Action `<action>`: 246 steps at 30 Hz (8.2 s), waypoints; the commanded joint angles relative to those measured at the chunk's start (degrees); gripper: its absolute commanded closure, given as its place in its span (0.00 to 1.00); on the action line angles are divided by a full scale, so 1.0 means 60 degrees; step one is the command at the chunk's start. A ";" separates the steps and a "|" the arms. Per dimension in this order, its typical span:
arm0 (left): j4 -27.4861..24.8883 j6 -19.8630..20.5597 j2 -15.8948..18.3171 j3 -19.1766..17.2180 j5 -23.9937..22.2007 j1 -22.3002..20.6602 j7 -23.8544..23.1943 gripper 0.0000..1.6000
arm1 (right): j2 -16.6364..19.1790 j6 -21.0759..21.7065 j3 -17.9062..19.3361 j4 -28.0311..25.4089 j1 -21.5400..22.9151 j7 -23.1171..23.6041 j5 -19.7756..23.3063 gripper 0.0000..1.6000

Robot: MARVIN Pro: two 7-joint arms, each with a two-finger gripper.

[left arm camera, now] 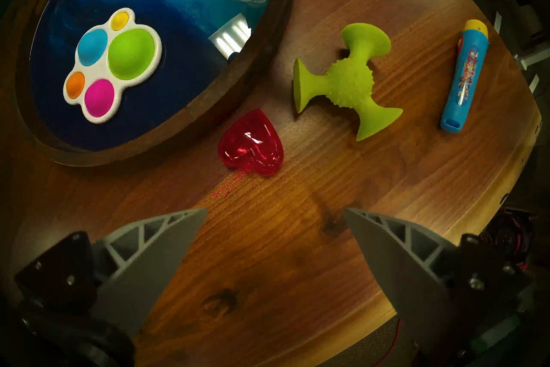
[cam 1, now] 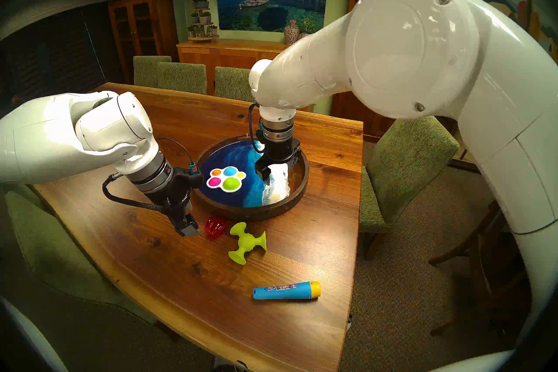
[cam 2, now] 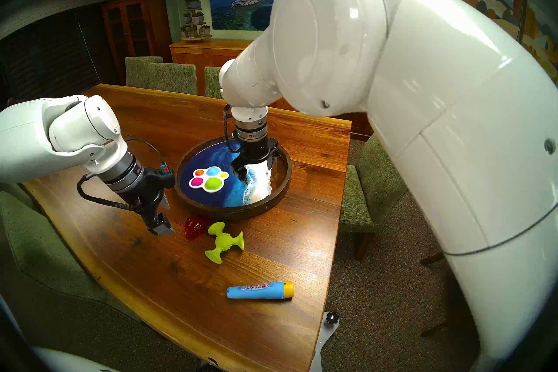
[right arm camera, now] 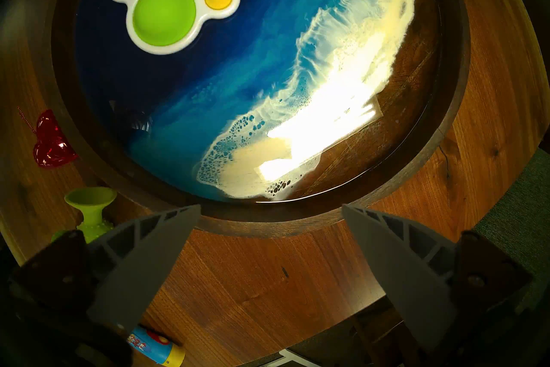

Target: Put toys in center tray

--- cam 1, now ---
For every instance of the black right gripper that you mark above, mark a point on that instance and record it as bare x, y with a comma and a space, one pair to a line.
279, 152

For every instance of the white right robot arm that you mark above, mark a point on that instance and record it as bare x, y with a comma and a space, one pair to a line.
414, 48

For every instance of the wooden glass door cabinet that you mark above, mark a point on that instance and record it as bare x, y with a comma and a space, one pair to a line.
163, 22

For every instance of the green upholstered dining chair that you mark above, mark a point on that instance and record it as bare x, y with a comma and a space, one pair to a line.
233, 83
48, 253
183, 78
146, 70
405, 166

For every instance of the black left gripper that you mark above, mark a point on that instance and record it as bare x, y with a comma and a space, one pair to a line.
174, 192

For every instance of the round wooden blue resin tray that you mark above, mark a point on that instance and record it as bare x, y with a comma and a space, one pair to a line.
231, 155

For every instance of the lime green suction cup toy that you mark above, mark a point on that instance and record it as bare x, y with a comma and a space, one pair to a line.
246, 242

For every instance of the dark wooden chair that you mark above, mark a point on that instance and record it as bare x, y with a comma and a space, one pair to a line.
484, 253

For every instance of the tiered stand with potted plants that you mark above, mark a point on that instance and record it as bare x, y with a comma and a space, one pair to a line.
201, 18

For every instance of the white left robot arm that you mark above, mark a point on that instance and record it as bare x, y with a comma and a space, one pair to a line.
39, 135

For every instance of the light wooden sideboard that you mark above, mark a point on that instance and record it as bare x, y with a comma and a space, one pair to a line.
226, 55

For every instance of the red translucent heart toy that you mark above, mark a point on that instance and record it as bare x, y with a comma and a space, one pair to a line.
216, 228

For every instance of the brown patterned vase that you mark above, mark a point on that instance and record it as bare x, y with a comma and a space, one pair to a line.
292, 33

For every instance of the white multicolour pop bubble toy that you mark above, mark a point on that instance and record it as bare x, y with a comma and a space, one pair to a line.
229, 183

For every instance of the blue tube toy yellow cap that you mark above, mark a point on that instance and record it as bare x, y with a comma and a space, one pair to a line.
283, 289

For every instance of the dark window blind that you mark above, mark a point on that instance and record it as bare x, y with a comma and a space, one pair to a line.
56, 61

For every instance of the white metal bracket black knob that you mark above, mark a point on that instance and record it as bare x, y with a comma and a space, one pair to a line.
349, 321

